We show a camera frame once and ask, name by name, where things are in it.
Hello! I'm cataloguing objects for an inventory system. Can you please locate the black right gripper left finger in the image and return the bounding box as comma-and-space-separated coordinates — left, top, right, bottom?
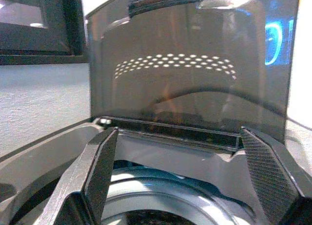
36, 126, 120, 225

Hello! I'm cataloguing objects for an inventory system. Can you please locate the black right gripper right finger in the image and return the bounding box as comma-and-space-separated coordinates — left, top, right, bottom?
239, 125, 312, 225

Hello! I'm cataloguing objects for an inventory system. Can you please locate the grey top-load washing machine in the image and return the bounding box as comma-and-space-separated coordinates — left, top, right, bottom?
0, 116, 312, 225

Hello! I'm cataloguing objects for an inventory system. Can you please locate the white-rimmed washer drum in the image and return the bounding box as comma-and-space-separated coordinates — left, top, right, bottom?
101, 165, 268, 225

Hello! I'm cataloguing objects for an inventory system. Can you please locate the smoked transparent washer lid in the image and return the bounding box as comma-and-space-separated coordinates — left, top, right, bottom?
84, 0, 301, 152

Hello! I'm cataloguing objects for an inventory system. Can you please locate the black framed window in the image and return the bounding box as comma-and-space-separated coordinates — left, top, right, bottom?
0, 0, 90, 66

